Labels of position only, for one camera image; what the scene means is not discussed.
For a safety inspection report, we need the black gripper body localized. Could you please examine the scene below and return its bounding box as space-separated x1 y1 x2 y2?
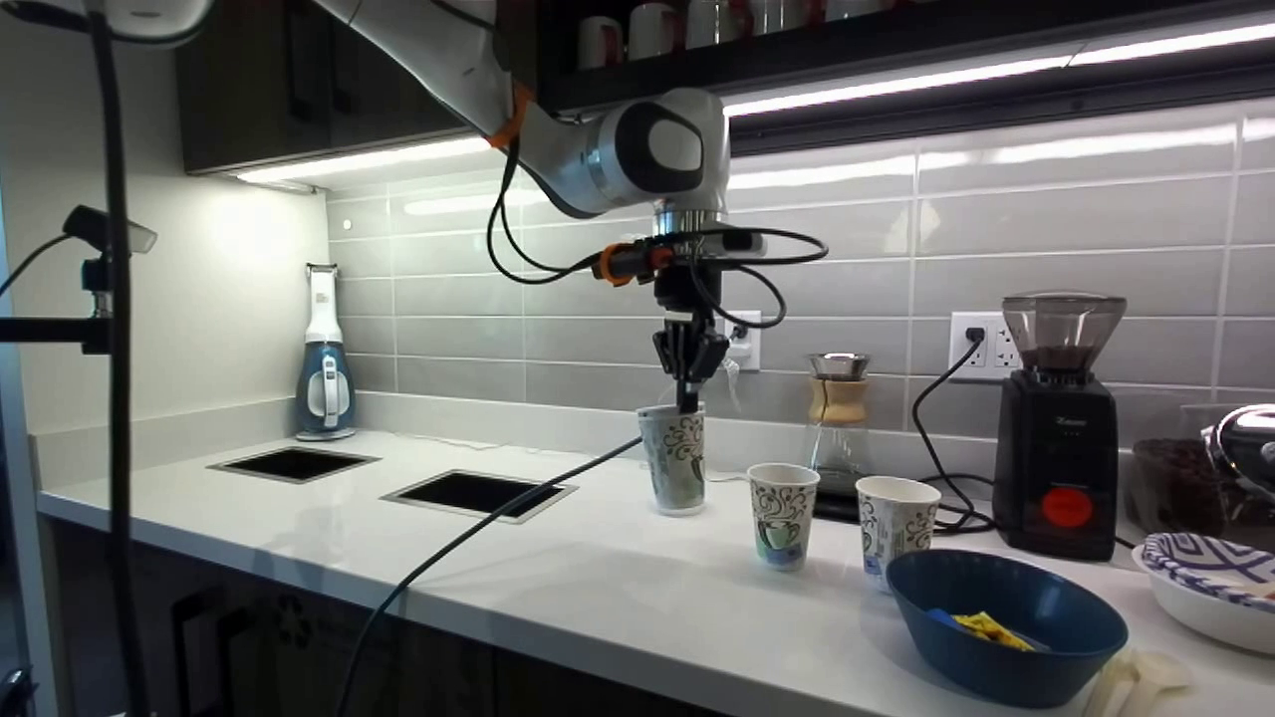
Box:
658 257 731 339

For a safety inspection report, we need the patterned paper cup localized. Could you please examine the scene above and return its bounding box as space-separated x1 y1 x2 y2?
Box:
852 474 943 577
639 403 708 430
745 460 824 573
643 413 708 518

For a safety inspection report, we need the glass carafe with wooden collar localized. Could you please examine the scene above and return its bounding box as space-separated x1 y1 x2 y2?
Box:
804 347 880 499

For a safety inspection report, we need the black coffee scale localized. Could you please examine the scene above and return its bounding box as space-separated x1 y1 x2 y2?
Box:
811 482 869 526

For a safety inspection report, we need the white mug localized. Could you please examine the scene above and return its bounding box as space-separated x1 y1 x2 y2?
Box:
680 0 739 51
573 12 629 71
627 0 684 65
749 0 801 37

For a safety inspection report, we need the under-cabinet light strip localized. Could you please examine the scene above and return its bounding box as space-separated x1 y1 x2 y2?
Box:
233 132 496 193
723 12 1275 122

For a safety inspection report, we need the blue and white pitcher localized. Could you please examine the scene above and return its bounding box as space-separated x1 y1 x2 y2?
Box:
291 259 360 446

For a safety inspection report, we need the black coffee grinder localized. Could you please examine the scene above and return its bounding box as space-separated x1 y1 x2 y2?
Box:
994 290 1132 565

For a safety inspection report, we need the yellow crumpled wrapper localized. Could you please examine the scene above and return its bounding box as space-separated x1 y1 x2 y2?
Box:
947 610 1047 659

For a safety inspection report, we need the dark blue bowl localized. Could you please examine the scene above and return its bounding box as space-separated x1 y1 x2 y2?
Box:
884 546 1132 715

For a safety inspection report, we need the dark upper cabinet shelf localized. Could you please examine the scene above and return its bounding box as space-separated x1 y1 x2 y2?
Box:
172 0 1275 173

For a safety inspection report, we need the dark glass jar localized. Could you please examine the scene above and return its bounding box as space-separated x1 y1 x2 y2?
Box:
1128 436 1226 539

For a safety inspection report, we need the cream cloth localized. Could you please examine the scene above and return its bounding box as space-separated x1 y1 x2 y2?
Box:
1079 648 1200 717

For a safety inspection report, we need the dark lower cabinet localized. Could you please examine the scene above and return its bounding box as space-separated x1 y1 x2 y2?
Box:
38 514 749 717

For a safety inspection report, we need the chrome kettle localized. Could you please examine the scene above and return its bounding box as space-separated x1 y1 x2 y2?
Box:
1200 403 1275 501

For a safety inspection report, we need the white bowl with blue pattern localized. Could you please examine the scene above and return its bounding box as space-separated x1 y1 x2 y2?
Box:
1128 531 1275 659

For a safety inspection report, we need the white wall outlet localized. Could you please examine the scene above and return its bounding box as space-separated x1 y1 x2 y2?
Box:
943 307 1030 385
726 312 769 376

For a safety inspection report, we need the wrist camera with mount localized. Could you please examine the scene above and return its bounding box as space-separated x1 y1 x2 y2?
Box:
633 223 769 267

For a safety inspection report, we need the black gripper cable orange connector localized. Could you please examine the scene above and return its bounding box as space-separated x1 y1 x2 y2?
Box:
484 132 828 336

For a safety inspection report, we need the black grinder power cable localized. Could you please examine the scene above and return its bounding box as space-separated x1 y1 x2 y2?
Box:
880 322 1004 539

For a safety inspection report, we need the thick black hanging cable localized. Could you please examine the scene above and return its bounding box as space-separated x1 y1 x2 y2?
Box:
83 0 150 717

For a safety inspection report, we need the black camera on clamp arm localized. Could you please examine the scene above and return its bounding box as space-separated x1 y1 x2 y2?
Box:
0 201 161 357

